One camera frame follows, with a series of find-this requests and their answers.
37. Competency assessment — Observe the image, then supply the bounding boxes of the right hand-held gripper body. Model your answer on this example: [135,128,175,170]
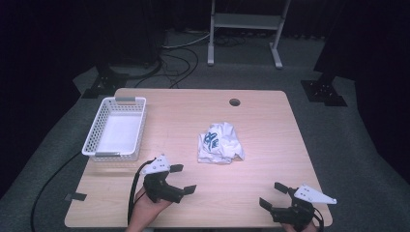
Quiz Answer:
[270,183,337,232]

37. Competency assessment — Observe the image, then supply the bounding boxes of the person's right hand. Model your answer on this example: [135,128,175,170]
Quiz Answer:
[281,222,319,232]

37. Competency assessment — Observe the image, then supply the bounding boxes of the black stand base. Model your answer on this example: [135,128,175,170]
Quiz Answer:
[300,72,348,108]
[80,62,131,100]

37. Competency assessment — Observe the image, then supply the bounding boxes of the white floor cable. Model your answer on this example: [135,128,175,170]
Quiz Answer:
[161,32,213,50]

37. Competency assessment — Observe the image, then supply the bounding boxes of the white perforated plastic basket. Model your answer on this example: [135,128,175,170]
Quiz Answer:
[81,96,148,162]

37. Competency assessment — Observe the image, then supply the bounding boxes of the thick black floor cable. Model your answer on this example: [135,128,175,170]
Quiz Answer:
[30,151,83,232]

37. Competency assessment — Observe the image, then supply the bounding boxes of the right hand-held gripper black cable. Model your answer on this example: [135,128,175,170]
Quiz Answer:
[310,207,325,232]

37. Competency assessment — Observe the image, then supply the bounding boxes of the white metal stand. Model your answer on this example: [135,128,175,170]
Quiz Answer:
[207,0,292,70]

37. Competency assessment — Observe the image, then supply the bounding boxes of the white T-shirt with blue print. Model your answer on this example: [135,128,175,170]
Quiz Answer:
[196,121,246,165]

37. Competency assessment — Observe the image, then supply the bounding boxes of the thin black floor cables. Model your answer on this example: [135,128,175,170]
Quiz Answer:
[133,46,200,90]

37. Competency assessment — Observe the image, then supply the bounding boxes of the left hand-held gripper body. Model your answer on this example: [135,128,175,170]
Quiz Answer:
[140,154,187,205]

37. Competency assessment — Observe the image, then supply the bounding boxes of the black tape strip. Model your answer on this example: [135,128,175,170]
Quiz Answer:
[64,191,88,203]

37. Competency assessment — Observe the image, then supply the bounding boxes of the person's left hand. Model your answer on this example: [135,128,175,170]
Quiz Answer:
[134,187,172,216]

